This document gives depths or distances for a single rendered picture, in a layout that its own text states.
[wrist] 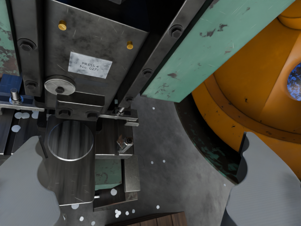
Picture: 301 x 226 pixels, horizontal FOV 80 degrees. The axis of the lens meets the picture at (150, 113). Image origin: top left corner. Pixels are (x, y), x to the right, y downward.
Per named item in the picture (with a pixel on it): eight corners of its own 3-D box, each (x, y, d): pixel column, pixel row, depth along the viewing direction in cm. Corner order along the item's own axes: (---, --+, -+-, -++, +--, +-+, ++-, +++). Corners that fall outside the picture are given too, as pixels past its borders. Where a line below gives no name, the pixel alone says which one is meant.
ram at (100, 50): (106, 127, 48) (159, 45, 26) (41, 122, 42) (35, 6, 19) (105, 76, 56) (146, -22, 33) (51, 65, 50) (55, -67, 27)
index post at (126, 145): (124, 152, 67) (134, 144, 60) (117, 152, 66) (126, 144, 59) (124, 145, 69) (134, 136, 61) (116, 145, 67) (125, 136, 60)
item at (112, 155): (127, 159, 73) (133, 155, 68) (-17, 159, 53) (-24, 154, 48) (124, 96, 87) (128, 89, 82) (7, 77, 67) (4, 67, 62)
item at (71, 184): (86, 205, 59) (95, 202, 49) (36, 210, 53) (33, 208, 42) (89, 133, 70) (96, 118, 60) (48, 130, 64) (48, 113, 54)
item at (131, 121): (137, 126, 75) (148, 115, 67) (96, 123, 68) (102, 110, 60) (136, 113, 78) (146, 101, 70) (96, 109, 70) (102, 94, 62)
